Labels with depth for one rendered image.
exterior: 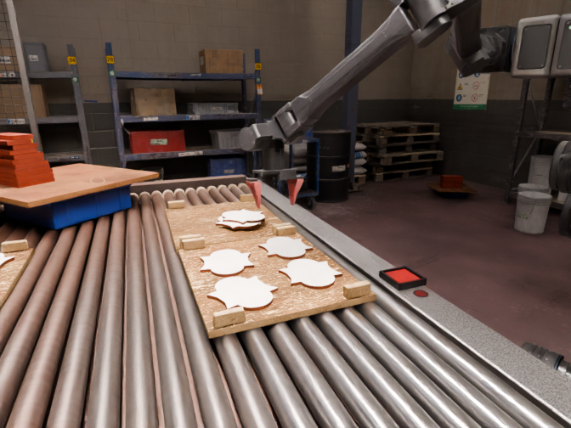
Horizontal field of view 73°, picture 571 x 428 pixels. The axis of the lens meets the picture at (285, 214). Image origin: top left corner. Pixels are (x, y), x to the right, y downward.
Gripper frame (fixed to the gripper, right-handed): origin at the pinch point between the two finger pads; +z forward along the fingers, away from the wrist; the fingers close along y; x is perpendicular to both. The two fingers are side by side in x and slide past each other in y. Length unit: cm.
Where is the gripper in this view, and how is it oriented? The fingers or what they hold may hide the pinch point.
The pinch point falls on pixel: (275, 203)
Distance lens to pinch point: 104.0
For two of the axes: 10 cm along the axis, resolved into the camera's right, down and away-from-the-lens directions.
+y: 9.2, -1.0, 3.8
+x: -3.9, -1.5, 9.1
